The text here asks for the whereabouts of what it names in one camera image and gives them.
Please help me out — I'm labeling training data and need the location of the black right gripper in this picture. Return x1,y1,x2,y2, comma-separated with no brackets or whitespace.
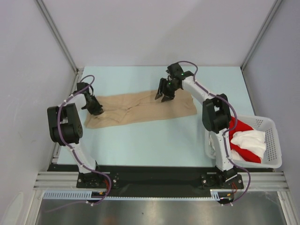
155,78,180,102

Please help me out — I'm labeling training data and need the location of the beige t shirt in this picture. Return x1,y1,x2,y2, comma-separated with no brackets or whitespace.
84,90,197,129

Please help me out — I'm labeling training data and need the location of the translucent plastic basket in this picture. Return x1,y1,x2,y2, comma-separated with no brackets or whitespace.
204,114,284,169

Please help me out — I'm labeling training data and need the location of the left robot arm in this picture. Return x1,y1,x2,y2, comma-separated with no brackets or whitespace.
47,82,109,189

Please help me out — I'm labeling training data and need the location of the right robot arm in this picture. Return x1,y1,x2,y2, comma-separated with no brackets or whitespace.
155,61,238,188

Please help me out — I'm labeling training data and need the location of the white t shirt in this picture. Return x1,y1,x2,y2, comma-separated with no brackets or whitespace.
208,130,267,159

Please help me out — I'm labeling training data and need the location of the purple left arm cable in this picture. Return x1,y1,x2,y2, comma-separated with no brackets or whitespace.
45,75,112,211

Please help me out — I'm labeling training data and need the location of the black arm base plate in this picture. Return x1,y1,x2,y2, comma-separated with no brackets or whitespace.
48,164,272,192

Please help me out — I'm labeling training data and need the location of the left aluminium frame post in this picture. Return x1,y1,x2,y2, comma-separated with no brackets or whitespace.
32,0,84,75

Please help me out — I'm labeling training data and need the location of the aluminium frame post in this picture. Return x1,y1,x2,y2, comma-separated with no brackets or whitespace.
32,0,84,75
240,0,284,72

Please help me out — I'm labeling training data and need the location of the slotted cable duct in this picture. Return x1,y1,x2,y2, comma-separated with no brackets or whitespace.
43,190,232,201

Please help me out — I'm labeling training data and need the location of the aluminium front rail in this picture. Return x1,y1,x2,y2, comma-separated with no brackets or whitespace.
34,172,289,192

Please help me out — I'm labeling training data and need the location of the right aluminium frame post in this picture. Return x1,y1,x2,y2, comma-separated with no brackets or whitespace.
240,0,284,72

